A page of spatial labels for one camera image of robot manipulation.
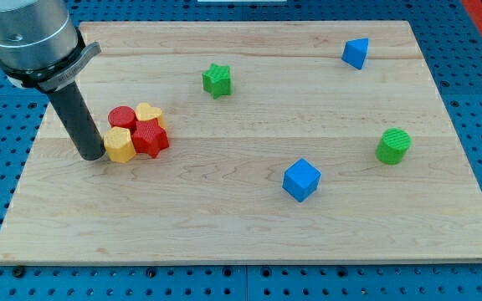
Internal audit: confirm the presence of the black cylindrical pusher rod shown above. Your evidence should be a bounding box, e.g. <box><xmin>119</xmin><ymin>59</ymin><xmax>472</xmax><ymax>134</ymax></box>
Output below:
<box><xmin>48</xmin><ymin>82</ymin><xmax>105</xmax><ymax>161</ymax></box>

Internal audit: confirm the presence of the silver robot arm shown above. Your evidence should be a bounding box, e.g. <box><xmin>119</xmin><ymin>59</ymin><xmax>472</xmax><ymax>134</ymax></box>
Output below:
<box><xmin>0</xmin><ymin>0</ymin><xmax>105</xmax><ymax>161</ymax></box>

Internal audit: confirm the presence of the blue cube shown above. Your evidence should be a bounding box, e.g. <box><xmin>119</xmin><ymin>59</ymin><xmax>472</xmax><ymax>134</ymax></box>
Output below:
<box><xmin>282</xmin><ymin>158</ymin><xmax>321</xmax><ymax>202</ymax></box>

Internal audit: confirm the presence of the red cylinder block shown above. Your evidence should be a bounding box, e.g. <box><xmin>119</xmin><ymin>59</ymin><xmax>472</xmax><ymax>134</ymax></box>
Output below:
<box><xmin>107</xmin><ymin>105</ymin><xmax>136</xmax><ymax>133</ymax></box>

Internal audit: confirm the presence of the yellow hexagon block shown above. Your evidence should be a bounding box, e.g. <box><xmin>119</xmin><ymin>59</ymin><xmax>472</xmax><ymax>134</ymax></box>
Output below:
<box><xmin>103</xmin><ymin>126</ymin><xmax>136</xmax><ymax>163</ymax></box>

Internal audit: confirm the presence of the yellow heart block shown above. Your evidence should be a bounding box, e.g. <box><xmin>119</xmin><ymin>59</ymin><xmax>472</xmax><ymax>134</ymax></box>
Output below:
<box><xmin>135</xmin><ymin>103</ymin><xmax>167</xmax><ymax>129</ymax></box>

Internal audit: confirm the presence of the red star block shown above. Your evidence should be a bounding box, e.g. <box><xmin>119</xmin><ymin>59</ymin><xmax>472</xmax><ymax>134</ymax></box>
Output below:
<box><xmin>131</xmin><ymin>119</ymin><xmax>170</xmax><ymax>158</ymax></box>

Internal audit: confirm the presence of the green star block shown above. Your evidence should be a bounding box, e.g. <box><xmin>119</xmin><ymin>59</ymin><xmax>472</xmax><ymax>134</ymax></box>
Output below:
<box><xmin>202</xmin><ymin>63</ymin><xmax>232</xmax><ymax>99</ymax></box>

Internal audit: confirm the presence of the wooden board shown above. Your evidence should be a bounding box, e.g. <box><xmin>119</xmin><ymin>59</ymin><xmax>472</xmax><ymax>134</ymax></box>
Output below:
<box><xmin>0</xmin><ymin>21</ymin><xmax>482</xmax><ymax>266</ymax></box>

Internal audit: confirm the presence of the blue triangular prism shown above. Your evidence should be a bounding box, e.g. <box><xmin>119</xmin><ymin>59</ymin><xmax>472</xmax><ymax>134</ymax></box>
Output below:
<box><xmin>341</xmin><ymin>38</ymin><xmax>369</xmax><ymax>69</ymax></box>

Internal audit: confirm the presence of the green cylinder block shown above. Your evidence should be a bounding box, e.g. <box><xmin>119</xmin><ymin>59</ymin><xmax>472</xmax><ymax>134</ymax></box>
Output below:
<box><xmin>375</xmin><ymin>128</ymin><xmax>412</xmax><ymax>165</ymax></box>

